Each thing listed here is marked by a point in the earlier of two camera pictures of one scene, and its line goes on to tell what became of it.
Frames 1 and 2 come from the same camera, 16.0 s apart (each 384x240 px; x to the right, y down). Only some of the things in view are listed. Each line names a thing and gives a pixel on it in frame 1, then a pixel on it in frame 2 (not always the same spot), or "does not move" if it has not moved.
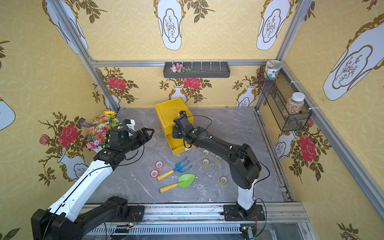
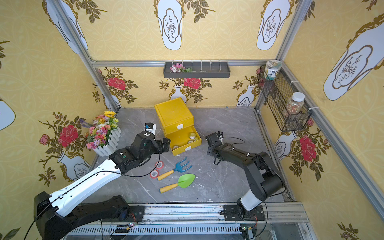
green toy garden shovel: x=185 y=181 does not move
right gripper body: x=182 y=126 → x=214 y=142
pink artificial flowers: x=180 y=68 does not move
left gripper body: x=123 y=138 → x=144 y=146
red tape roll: x=159 y=165 does not move
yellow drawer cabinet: x=167 y=111 does not move
